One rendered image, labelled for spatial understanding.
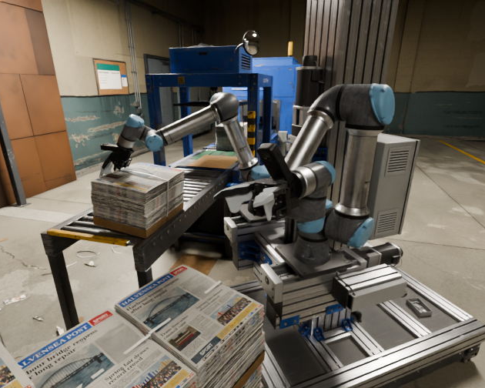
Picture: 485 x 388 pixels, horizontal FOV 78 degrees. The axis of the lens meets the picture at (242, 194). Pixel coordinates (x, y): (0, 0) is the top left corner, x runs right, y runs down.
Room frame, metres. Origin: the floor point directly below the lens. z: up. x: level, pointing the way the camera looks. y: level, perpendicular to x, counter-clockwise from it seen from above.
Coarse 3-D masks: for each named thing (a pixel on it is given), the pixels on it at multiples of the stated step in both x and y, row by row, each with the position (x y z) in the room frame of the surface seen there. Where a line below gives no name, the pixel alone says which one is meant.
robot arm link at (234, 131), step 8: (216, 96) 1.53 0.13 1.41; (224, 120) 1.54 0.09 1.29; (232, 120) 1.56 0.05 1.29; (224, 128) 1.59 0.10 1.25; (232, 128) 1.56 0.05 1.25; (240, 128) 1.59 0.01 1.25; (232, 136) 1.57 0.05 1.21; (240, 136) 1.58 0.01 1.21; (232, 144) 1.59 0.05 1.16; (240, 144) 1.57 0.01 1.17; (248, 144) 1.61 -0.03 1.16; (240, 152) 1.58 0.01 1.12; (248, 152) 1.59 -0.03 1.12; (240, 160) 1.60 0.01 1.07; (248, 160) 1.59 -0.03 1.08; (256, 160) 1.61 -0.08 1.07; (240, 168) 1.60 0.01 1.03; (248, 168) 1.58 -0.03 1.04
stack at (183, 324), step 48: (144, 288) 0.82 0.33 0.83; (192, 288) 0.82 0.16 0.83; (96, 336) 0.62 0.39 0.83; (144, 336) 0.62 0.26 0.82; (192, 336) 0.62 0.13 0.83; (240, 336) 0.65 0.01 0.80; (48, 384) 0.48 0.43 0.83; (96, 384) 0.48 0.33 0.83; (144, 384) 0.48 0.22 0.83; (192, 384) 0.50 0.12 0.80
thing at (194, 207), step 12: (216, 180) 2.11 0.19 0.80; (228, 180) 2.29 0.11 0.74; (204, 192) 1.84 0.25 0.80; (216, 192) 2.03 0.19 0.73; (192, 204) 1.64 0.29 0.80; (204, 204) 1.80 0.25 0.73; (180, 216) 1.48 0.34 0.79; (192, 216) 1.63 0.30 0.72; (168, 228) 1.35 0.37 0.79; (180, 228) 1.47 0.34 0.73; (144, 240) 1.20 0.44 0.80; (156, 240) 1.24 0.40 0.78; (168, 240) 1.33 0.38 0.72; (132, 252) 1.14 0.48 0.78; (144, 252) 1.14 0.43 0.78; (156, 252) 1.23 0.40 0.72; (144, 264) 1.13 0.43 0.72
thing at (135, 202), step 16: (112, 176) 1.36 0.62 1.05; (128, 176) 1.38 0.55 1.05; (96, 192) 1.28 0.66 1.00; (112, 192) 1.25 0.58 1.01; (128, 192) 1.23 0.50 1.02; (144, 192) 1.21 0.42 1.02; (160, 192) 1.33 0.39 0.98; (96, 208) 1.28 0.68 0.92; (112, 208) 1.25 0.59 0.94; (128, 208) 1.23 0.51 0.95; (144, 208) 1.21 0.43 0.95; (160, 208) 1.32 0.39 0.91; (128, 224) 1.24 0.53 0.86; (144, 224) 1.21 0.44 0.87
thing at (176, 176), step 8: (128, 168) 1.51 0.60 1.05; (136, 168) 1.52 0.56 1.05; (144, 168) 1.53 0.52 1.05; (152, 168) 1.54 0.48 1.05; (160, 168) 1.56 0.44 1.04; (168, 168) 1.57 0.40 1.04; (160, 176) 1.43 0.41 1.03; (168, 176) 1.44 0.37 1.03; (176, 176) 1.48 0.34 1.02; (176, 184) 1.49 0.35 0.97; (176, 192) 1.48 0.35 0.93; (176, 200) 1.48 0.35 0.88
